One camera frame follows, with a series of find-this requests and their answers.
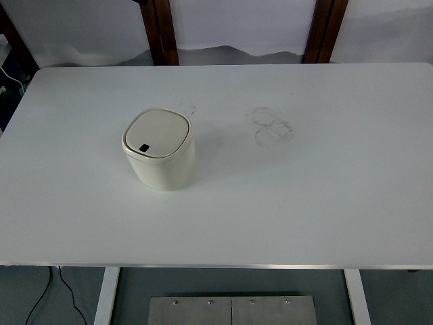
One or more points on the white metal table leg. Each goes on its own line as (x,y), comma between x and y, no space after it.
(105,298)
(357,298)

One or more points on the grey metal plate with screws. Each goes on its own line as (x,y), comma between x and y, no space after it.
(270,313)
(189,313)

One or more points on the dark brown wooden screen post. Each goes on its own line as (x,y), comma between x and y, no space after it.
(162,30)
(20,42)
(324,30)

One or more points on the mountain painting screen panel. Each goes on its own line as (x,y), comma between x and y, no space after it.
(84,30)
(243,30)
(389,30)

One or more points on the cream plastic lidded trash bin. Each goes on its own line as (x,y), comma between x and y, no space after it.
(162,169)

